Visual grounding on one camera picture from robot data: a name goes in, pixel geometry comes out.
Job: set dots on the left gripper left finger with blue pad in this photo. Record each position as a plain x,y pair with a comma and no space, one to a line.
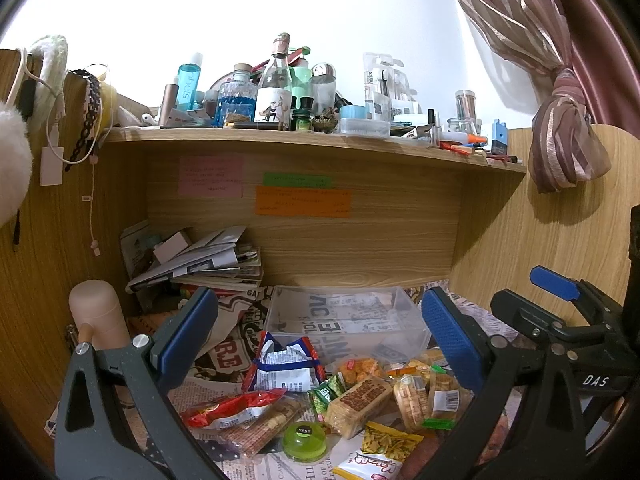
115,420

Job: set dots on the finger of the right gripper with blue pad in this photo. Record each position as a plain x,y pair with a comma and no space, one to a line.
547,437

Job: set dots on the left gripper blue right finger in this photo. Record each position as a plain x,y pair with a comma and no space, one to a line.
555,284

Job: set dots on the barcode snack pack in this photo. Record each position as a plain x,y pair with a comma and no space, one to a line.
447,401

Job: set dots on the corn snack pack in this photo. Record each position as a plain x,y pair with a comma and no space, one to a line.
412,400

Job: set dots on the red snack packet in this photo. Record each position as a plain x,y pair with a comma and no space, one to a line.
231,411

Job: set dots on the orange puff snack bag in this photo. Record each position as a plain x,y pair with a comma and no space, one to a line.
355,370

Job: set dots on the white blue red chip bag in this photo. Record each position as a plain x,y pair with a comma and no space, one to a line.
294,367

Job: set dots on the clear plastic storage bin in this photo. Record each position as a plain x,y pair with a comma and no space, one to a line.
381,323

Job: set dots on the yellow snack packet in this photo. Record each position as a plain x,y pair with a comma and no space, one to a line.
382,453

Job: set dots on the brown cracker pack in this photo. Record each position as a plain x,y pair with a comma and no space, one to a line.
349,413

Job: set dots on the green pea snack packet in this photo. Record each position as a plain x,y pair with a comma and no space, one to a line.
321,396

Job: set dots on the stack of books and papers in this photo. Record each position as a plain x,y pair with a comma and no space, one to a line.
224,259

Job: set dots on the orange sticky note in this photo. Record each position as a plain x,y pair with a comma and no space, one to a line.
278,201

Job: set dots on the pink sticky note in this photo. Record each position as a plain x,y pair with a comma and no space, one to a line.
211,176

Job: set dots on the green sticky note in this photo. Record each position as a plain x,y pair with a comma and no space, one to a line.
288,180

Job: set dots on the wooden shelf board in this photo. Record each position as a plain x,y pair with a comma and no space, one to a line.
310,143

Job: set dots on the pink striped curtain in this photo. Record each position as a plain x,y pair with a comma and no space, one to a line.
588,74

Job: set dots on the white fluffy item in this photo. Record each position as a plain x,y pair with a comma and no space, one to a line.
15,162

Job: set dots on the clear lidded box on shelf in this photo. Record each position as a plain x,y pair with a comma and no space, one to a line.
354,122

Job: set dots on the blue liquid bottle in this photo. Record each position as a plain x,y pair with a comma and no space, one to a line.
237,97

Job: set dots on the clear glass bottle with label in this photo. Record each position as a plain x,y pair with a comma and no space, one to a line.
274,95

